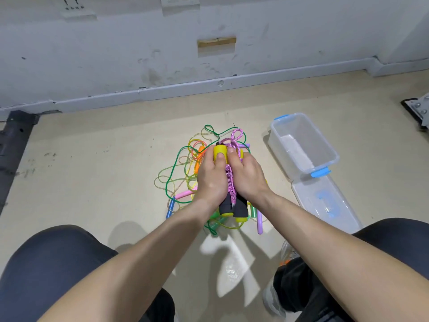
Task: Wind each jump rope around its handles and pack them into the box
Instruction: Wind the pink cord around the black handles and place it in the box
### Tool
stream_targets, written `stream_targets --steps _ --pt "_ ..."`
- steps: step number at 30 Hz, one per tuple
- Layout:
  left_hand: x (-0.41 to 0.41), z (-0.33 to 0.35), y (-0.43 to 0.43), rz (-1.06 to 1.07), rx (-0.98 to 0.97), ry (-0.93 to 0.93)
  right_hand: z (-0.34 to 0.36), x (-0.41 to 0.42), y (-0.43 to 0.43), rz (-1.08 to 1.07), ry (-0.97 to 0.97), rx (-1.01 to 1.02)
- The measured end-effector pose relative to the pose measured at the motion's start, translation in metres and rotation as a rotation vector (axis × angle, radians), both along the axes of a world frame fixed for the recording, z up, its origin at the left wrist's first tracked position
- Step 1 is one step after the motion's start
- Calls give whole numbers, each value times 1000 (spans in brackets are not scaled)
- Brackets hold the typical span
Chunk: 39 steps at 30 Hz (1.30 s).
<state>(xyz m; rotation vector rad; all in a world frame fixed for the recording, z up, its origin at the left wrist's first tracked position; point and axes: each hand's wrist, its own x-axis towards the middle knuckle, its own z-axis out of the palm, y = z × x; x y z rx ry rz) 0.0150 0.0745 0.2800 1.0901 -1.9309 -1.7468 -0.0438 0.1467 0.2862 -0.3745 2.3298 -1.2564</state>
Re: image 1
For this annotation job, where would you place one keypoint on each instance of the small wooden wall block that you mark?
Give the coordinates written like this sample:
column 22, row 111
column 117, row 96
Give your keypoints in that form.
column 216, row 43

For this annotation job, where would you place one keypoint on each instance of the black metal rack frame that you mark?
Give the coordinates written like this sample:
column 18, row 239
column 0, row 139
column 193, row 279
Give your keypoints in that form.
column 13, row 144

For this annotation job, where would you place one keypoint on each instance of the person's right hand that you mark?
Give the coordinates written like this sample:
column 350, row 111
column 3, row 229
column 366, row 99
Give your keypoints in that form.
column 249, row 179

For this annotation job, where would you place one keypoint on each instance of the grey right shoe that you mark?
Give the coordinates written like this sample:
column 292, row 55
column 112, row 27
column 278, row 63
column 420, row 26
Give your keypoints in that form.
column 275, row 298

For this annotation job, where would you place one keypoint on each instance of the person's left forearm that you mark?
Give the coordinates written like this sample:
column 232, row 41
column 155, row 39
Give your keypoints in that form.
column 127, row 271

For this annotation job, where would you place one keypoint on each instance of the clear plastic box lid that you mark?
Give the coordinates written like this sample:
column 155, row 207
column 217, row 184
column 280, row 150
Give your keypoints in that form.
column 328, row 201

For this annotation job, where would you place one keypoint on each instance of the black shorts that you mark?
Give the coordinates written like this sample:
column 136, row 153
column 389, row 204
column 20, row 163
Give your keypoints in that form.
column 47, row 265

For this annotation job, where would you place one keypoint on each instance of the person's left hand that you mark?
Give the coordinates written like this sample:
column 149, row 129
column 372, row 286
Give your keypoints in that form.
column 213, row 183

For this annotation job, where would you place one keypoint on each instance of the clear storage box blue latches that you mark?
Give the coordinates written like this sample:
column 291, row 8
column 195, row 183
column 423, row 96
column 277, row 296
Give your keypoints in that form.
column 301, row 144

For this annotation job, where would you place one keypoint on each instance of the person's right forearm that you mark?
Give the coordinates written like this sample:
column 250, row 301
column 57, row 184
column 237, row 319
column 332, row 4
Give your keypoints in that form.
column 348, row 258

